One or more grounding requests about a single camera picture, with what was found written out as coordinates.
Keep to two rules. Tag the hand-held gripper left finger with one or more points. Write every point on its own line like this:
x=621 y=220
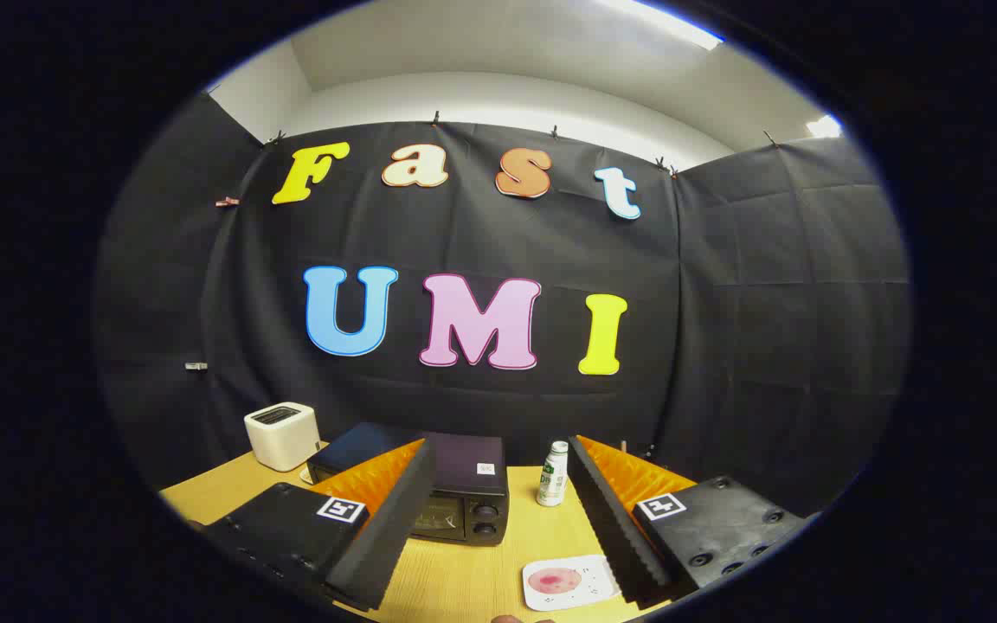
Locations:
x=395 y=519

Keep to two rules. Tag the pink meat slice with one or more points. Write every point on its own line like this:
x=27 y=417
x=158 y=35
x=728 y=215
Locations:
x=554 y=580

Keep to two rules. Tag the white bread toaster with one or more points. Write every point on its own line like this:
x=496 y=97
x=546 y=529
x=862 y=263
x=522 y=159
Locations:
x=280 y=437

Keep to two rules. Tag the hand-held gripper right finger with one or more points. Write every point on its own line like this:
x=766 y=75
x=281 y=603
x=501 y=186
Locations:
x=607 y=519

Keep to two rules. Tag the white square plate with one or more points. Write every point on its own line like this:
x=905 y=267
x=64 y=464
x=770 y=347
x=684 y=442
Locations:
x=595 y=588

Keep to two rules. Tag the black toaster oven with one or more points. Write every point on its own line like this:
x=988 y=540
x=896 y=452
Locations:
x=464 y=463

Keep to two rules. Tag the white bottle green label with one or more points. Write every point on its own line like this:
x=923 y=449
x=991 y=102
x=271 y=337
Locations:
x=552 y=476

